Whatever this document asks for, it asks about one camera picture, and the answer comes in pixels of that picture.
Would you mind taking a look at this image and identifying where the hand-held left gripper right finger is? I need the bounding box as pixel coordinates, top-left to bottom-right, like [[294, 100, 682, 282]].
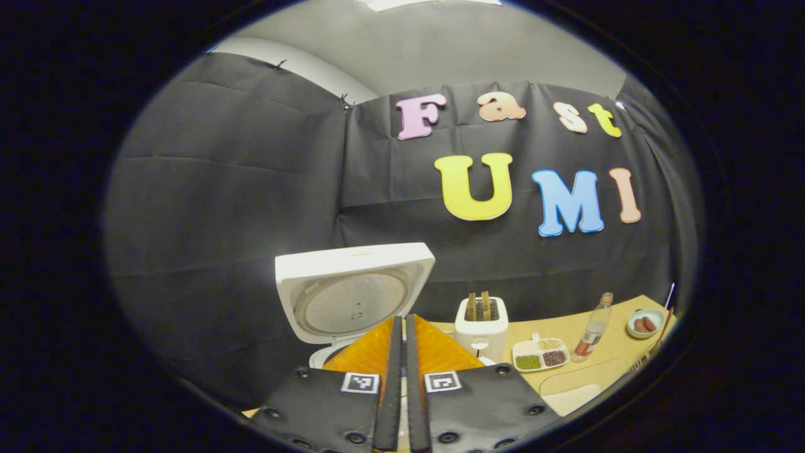
[[406, 313, 560, 453]]

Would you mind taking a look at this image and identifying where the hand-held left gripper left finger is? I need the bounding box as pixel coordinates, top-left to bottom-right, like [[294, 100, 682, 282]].
[[248, 316, 403, 453]]

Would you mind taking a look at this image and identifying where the white rice cooker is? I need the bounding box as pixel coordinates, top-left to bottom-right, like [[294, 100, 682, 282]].
[[275, 243, 436, 372]]

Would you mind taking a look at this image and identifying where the clear rice container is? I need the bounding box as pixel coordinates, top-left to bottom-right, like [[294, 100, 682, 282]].
[[539, 359, 630, 417]]

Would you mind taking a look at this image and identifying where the brown wooden spoon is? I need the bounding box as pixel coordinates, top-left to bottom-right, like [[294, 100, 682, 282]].
[[648, 307, 675, 362]]

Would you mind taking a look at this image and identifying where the white toaster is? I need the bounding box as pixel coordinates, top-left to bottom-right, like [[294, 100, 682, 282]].
[[454, 296, 509, 364]]

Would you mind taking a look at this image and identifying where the white divided grain dish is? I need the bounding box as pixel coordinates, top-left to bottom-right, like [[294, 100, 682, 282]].
[[512, 333, 570, 373]]

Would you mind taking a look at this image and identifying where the clear plastic bottle red label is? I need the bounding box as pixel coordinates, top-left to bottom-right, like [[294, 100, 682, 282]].
[[571, 293, 614, 364]]

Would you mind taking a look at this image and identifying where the pale green plate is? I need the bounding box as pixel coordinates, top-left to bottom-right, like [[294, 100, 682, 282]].
[[627, 308, 665, 340]]

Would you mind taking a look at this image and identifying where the large ceiling light panel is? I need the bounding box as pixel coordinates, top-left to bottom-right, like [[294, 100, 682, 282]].
[[362, 0, 504, 12]]

